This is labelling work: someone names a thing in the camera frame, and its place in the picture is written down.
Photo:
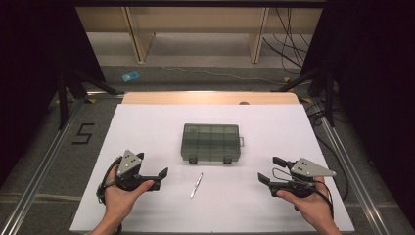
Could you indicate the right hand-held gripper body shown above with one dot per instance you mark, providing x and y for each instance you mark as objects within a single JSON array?
[{"x": 306, "y": 168}]

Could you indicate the aluminium floor rail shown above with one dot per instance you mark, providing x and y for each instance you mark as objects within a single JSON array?
[
  {"x": 352, "y": 176},
  {"x": 42, "y": 166}
]

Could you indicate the blue card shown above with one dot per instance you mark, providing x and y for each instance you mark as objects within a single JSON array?
[{"x": 130, "y": 76}]

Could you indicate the black metal stand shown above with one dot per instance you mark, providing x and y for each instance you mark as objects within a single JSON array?
[
  {"x": 329, "y": 98},
  {"x": 62, "y": 101}
]

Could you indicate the dark curtain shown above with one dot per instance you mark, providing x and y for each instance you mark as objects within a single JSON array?
[
  {"x": 32, "y": 65},
  {"x": 375, "y": 98}
]

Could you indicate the light wooden bench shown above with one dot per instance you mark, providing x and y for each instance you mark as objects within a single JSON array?
[{"x": 195, "y": 19}]

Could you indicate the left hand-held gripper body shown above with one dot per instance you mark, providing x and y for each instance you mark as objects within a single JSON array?
[{"x": 129, "y": 163}]

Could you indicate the grey transparent compartment box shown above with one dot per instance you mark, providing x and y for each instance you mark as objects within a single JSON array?
[{"x": 210, "y": 142}]

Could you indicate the white table sheet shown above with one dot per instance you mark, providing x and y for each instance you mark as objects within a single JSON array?
[{"x": 228, "y": 202}]

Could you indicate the person's left hand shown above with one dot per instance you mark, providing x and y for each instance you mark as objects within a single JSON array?
[{"x": 119, "y": 202}]

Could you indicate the person's right hand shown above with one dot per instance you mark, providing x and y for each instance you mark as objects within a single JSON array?
[{"x": 313, "y": 205}]

